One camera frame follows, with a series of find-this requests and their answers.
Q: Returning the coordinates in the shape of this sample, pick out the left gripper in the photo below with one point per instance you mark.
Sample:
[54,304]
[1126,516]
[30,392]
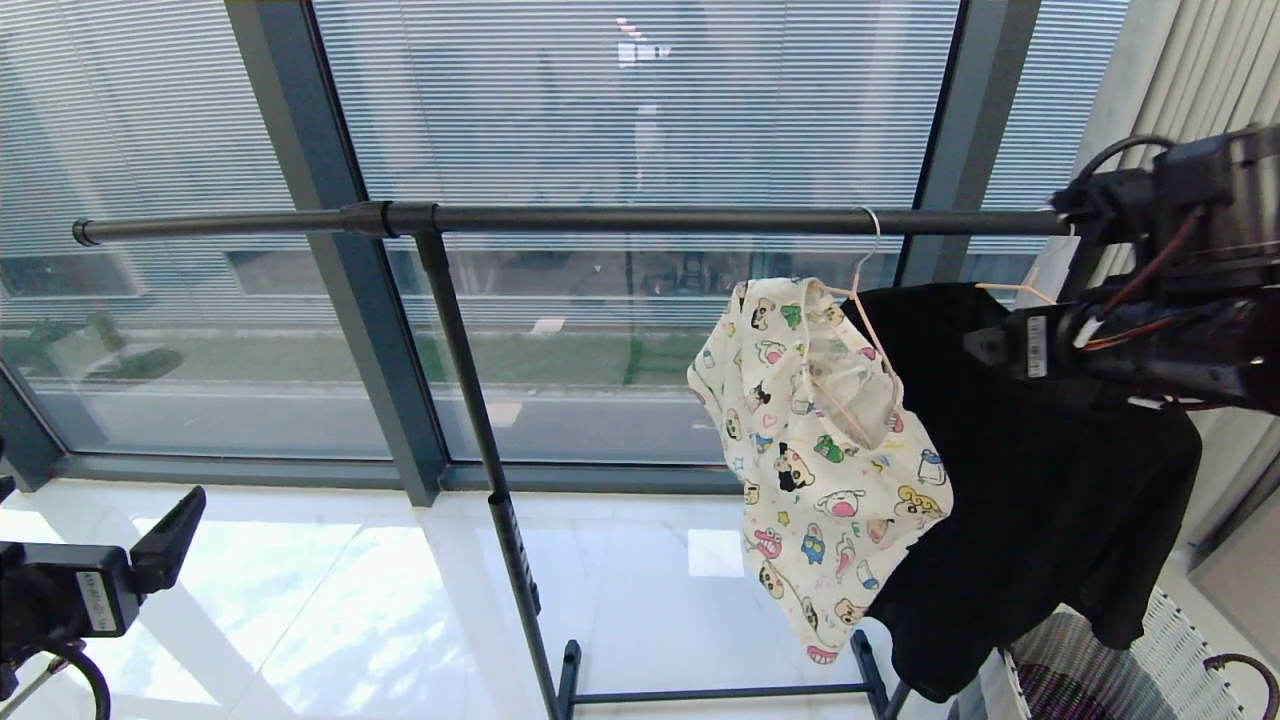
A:
[65,600]

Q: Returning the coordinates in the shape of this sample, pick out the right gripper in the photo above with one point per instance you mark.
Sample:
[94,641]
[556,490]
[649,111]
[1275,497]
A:
[1130,345]

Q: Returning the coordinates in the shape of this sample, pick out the pink clothes hanger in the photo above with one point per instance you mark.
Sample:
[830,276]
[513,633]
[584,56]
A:
[868,320]
[1020,290]

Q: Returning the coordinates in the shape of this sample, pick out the black short-sleeved shirt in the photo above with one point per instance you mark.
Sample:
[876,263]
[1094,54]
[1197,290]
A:
[1050,500]

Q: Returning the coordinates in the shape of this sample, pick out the cream printed garment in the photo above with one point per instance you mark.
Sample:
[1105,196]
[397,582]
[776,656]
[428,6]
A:
[820,470]

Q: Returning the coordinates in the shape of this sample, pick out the white laundry basket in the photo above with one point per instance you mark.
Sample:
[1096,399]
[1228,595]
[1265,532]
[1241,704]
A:
[1110,670]

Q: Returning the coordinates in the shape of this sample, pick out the black clothes rack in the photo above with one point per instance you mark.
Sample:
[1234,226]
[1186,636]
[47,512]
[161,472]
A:
[600,218]

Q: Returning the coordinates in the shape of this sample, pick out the beige curtain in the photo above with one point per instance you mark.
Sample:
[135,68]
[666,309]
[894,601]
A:
[1180,80]

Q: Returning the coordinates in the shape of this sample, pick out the window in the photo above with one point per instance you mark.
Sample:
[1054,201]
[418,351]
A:
[650,100]

